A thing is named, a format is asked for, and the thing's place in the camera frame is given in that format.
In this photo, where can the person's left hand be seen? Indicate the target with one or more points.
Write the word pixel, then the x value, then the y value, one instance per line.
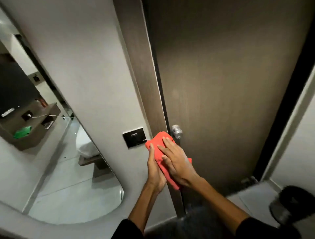
pixel 155 175

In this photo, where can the white door frame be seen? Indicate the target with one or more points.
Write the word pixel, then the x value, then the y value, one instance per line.
pixel 288 128

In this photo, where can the rounded wall mirror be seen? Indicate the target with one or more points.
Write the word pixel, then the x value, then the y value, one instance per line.
pixel 61 177

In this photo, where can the red cleaning cloth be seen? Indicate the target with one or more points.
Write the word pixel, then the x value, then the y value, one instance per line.
pixel 158 144

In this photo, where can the person's left forearm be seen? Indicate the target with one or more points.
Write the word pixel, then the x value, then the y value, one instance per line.
pixel 141 206

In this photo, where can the person's right middle finger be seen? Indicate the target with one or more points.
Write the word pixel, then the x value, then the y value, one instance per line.
pixel 170 144

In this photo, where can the metal door stop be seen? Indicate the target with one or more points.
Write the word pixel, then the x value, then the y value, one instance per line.
pixel 249 181

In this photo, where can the dark brown wooden door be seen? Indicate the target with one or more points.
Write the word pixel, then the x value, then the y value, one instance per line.
pixel 226 86

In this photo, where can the person's right hand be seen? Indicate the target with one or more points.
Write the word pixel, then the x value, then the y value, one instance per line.
pixel 179 165

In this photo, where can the silver round door knob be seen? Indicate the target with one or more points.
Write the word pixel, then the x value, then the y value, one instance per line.
pixel 176 131

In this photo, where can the person's right forearm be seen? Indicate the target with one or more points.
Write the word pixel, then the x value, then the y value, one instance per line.
pixel 221 204

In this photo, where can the person's left fingers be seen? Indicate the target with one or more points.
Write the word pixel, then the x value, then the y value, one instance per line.
pixel 151 155

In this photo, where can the brown wooden door frame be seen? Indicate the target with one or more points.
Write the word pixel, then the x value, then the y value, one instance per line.
pixel 140 81

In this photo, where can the black wall switch plate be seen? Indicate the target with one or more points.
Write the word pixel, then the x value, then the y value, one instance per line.
pixel 134 137

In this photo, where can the black shirt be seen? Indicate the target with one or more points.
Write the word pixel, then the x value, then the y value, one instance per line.
pixel 260 230

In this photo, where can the person's right thumb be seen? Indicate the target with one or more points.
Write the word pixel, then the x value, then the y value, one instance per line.
pixel 165 162

